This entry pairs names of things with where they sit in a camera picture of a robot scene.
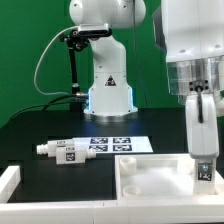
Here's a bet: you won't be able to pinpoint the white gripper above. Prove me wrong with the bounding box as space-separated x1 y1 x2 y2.
185 94 219 159

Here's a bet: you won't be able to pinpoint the grey camera on stand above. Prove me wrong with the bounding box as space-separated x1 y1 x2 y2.
71 23 112 38

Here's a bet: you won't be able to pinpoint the white marker sheet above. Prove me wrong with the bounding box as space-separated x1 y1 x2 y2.
74 136 153 153

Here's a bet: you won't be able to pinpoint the black camera stand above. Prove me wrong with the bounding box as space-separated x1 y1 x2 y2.
59 32 91 113

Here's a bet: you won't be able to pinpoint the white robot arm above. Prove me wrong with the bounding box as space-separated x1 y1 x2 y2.
69 0 224 159

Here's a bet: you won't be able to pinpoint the grey camera cable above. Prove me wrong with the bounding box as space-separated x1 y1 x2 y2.
33 27 78 98

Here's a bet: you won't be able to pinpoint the white square table top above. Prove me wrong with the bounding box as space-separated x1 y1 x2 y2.
115 154 224 200

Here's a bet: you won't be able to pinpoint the white U-shaped fence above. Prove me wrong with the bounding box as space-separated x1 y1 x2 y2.
0 166 224 224

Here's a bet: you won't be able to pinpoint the black cables on table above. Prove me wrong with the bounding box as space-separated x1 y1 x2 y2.
9 94 88 122

